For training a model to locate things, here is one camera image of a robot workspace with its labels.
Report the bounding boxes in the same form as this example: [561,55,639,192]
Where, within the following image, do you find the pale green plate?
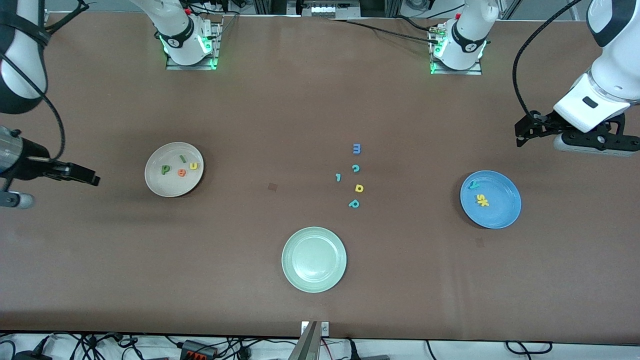
[281,226,348,294]

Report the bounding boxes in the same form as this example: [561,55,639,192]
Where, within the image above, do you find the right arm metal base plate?
[165,20,224,71]

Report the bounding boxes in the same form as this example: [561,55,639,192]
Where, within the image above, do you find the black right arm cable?
[0,0,91,162]

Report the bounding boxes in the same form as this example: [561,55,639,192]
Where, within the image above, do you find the black looped floor cable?
[505,341,553,356]

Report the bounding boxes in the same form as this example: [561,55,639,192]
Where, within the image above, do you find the small white bracket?
[300,321,331,336]

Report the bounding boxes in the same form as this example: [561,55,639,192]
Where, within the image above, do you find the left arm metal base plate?
[429,21,484,76]

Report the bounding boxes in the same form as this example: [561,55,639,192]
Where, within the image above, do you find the red black power strip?
[180,339,219,360]

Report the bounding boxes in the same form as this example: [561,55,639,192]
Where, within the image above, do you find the beige brown plate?
[144,142,205,198]

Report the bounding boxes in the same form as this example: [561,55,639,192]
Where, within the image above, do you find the aluminium profile post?
[287,321,321,360]

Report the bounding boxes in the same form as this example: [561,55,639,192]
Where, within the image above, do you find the grey control device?
[286,0,362,20]

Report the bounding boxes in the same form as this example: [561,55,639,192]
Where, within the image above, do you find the blue plate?
[459,170,522,230]

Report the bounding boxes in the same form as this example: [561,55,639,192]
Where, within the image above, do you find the black table cable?
[397,15,441,34]
[332,18,441,46]

